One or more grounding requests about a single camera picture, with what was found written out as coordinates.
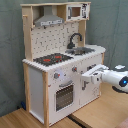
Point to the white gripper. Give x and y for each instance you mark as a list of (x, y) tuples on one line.
[(94, 75)]

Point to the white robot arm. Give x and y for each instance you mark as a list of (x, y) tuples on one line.
[(118, 79)]

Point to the wooden toy kitchen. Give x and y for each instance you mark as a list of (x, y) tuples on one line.
[(40, 84)]

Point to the grey ice dispenser panel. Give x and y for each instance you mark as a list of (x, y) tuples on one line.
[(91, 66)]

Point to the right red stove knob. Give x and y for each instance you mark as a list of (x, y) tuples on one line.
[(74, 69)]

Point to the red stove knob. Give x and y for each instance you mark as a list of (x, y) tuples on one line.
[(56, 75), (74, 69)]

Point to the grey toy sink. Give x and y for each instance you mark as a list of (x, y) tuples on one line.
[(79, 51)]

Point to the black toy faucet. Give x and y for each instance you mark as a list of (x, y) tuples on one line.
[(73, 40)]

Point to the toy oven door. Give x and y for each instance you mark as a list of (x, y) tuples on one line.
[(65, 96)]

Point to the left red stove knob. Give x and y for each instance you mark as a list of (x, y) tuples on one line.
[(56, 75)]

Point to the black toy stovetop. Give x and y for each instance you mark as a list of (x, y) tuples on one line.
[(52, 59)]

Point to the toy microwave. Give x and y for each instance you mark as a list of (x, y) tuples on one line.
[(77, 11)]

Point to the grey range hood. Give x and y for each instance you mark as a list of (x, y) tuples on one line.
[(48, 18)]

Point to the grey cabinet door handle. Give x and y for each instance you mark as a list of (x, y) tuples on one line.
[(84, 85)]

